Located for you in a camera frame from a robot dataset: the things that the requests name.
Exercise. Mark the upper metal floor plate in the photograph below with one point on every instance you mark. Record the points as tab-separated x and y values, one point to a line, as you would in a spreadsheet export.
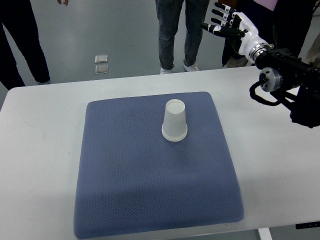
101	58

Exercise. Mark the lower metal floor plate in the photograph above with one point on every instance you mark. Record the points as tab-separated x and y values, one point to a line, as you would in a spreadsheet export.
101	69

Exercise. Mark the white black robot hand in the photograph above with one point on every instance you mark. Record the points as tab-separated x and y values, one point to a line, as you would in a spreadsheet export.
239	30

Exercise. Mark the blue textured cushion mat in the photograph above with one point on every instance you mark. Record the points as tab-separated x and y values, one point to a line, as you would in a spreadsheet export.
132	180

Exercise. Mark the beige bag at right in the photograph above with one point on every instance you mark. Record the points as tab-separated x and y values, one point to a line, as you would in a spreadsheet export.
313	54

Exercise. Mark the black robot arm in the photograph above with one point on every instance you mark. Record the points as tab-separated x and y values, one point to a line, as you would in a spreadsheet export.
285	79

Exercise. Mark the white paper cup centre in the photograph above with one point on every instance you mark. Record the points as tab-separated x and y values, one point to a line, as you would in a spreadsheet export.
174	127

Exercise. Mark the black table control panel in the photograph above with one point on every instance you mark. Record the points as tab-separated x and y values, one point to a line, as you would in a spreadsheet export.
307	225

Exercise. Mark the person at left edge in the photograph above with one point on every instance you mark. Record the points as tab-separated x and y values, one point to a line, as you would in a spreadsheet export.
17	17

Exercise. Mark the white table leg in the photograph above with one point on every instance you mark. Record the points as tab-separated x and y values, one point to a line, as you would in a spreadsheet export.
264	234

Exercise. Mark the person in dark clothes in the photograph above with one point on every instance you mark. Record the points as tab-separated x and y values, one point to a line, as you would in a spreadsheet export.
283	23

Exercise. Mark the metal floor plate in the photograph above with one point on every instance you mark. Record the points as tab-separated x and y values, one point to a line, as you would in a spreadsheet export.
101	69
101	58

